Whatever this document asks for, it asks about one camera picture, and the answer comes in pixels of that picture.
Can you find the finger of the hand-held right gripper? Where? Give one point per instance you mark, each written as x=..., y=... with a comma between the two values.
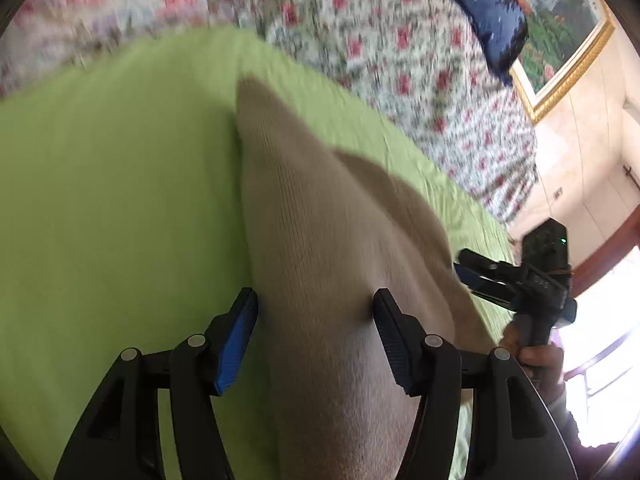
x=487, y=287
x=492, y=267

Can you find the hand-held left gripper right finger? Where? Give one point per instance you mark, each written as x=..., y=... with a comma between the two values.
x=395, y=340

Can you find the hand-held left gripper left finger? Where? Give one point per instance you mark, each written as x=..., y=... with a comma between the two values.
x=235, y=345

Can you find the beige knitted sweater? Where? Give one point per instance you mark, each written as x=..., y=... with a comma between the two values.
x=325, y=260

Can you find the person's right forearm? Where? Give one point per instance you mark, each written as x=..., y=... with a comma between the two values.
x=565, y=420

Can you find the person's right hand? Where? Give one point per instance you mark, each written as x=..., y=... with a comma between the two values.
x=542, y=367

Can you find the light green bed sheet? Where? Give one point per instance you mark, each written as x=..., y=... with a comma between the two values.
x=125, y=185

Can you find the white pink-flowered quilt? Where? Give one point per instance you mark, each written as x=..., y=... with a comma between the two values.
x=375, y=60

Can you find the gold-framed landscape painting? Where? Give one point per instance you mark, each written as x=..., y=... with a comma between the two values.
x=560, y=25

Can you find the dark blue dotted pillow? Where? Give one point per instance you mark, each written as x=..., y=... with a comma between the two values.
x=485, y=10

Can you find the pastel floral ruffled pillow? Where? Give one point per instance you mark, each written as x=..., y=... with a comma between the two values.
x=85, y=15

